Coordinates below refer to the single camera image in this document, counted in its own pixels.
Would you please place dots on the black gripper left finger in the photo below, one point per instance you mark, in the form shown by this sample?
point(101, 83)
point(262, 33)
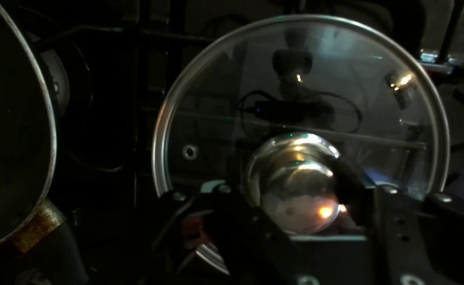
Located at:
point(239, 232)

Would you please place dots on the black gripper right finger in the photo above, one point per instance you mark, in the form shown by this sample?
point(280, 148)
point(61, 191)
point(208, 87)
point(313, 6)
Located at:
point(418, 242)

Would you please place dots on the glass lid with metal knob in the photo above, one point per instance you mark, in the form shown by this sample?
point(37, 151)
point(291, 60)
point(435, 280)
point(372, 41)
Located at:
point(296, 113)

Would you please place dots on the black frying pan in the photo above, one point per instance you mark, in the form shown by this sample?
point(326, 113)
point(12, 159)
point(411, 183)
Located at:
point(30, 223)

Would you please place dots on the black gas stove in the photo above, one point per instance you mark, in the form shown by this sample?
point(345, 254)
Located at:
point(112, 64)

